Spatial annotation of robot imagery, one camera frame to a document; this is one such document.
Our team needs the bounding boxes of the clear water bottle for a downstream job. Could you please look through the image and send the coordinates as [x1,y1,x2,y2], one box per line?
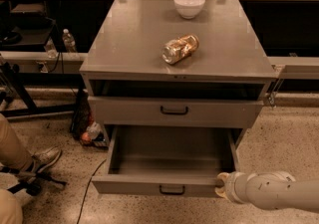
[44,38,58,59]
[62,29,77,53]

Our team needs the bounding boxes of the metal latch bracket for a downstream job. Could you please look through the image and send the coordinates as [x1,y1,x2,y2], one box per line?
[266,65,285,108]

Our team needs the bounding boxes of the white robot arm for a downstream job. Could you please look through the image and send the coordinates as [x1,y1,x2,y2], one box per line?
[215,171,319,213]

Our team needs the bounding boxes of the black stand frame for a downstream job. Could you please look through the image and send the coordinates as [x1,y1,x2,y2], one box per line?
[0,57,85,117]

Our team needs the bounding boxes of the black chair base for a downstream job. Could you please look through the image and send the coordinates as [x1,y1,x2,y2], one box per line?
[0,166,67,196]

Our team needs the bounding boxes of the grey drawer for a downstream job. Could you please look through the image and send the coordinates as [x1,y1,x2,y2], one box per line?
[93,125,238,197]
[88,97,263,128]

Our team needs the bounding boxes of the clear water bottle right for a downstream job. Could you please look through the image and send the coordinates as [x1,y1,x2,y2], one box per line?
[62,29,77,53]

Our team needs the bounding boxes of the grey top drawer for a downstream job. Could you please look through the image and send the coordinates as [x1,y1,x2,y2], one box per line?
[88,97,263,128]

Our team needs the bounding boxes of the white ceramic bowl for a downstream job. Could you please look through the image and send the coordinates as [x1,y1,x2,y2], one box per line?
[173,0,205,19]

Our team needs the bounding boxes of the person leg khaki trousers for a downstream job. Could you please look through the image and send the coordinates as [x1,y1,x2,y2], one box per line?
[0,114,33,224]

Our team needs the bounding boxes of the black hanging cable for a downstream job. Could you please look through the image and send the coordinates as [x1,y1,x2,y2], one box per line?
[46,0,76,74]

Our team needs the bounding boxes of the clear water bottle left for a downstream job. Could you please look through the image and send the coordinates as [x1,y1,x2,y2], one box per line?
[44,38,58,59]

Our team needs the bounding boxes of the black floor cable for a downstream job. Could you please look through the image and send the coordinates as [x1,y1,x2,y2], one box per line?
[75,158,108,224]

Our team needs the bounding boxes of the grey sneaker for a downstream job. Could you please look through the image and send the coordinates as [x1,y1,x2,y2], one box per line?
[21,146,62,173]

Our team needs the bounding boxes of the grey metal drawer cabinet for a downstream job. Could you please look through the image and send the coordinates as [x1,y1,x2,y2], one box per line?
[79,0,279,149]

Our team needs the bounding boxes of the snack bags pile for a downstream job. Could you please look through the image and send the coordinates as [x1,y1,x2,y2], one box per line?
[70,92,109,147]

